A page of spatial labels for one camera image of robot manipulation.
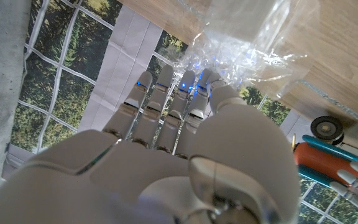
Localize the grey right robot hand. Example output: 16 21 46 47
0 64 301 224

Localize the clear plastic wrap sheet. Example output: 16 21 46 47
174 0 320 98

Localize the printed window forest backdrop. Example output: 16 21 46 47
1 0 358 224

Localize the teal and orange toy plane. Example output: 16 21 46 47
291 115 358 191

